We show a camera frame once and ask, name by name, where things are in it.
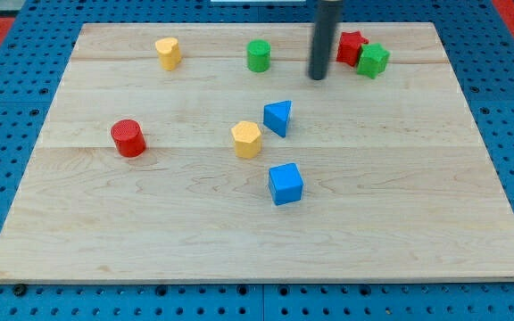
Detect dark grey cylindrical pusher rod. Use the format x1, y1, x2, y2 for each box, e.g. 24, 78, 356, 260
308, 0, 344, 80

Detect red star block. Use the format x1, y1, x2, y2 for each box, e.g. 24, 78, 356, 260
336, 31, 369, 67

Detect green star block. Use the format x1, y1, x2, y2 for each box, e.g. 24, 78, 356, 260
357, 43, 390, 79

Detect green cylinder block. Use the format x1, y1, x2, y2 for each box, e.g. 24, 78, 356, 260
246, 39, 271, 72

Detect blue triangle block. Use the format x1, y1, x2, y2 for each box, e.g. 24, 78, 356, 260
263, 101, 292, 137

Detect yellow hexagon block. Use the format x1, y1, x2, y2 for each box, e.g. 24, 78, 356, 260
231, 121, 262, 159

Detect yellow heart block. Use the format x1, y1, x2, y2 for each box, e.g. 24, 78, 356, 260
154, 37, 182, 71

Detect blue cube block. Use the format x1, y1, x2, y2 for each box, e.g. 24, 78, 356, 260
268, 163, 303, 206

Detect light wooden board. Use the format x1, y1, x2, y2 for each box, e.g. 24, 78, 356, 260
0, 22, 514, 284

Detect red cylinder block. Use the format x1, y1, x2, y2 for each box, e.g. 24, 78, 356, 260
111, 119, 146, 158

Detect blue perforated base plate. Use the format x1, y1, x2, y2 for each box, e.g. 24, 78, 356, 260
0, 1, 514, 320

